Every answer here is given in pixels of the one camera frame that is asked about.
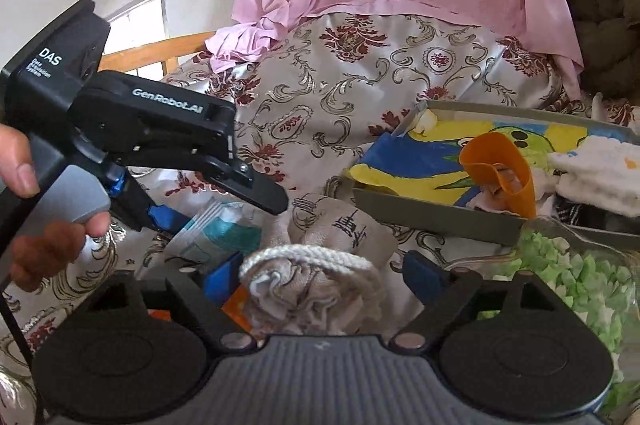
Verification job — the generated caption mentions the orange cloth item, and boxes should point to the orange cloth item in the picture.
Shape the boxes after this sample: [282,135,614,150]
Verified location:
[459,132,537,219]

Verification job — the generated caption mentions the bag of green pieces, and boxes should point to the bag of green pieces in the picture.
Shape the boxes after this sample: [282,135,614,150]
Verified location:
[449,218,639,414]

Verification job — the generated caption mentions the grey tray with colourful picture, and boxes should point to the grey tray with colourful picture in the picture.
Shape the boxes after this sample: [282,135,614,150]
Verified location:
[348,101,639,245]

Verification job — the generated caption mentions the white muslin cloth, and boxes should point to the white muslin cloth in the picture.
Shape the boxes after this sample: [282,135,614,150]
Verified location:
[548,136,640,218]

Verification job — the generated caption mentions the beige drawstring pouch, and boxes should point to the beige drawstring pouch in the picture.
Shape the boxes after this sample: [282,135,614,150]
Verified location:
[239,193,398,337]

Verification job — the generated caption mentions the person's left hand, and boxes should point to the person's left hand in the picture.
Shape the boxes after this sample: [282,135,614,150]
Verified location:
[1,125,111,291]

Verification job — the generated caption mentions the floral beige bedspread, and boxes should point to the floral beige bedspread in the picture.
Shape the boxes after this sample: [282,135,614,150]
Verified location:
[0,11,640,425]

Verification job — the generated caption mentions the brown quilted jacket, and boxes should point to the brown quilted jacket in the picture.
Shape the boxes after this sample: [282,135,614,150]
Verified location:
[567,0,639,100]

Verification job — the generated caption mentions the orange white box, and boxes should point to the orange white box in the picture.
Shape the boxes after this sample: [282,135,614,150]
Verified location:
[148,286,252,332]

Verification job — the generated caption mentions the wooden side rail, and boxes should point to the wooden side rail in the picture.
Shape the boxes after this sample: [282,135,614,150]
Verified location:
[99,32,214,75]

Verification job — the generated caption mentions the teal white packet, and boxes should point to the teal white packet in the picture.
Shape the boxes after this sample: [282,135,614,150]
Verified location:
[165,200,265,267]

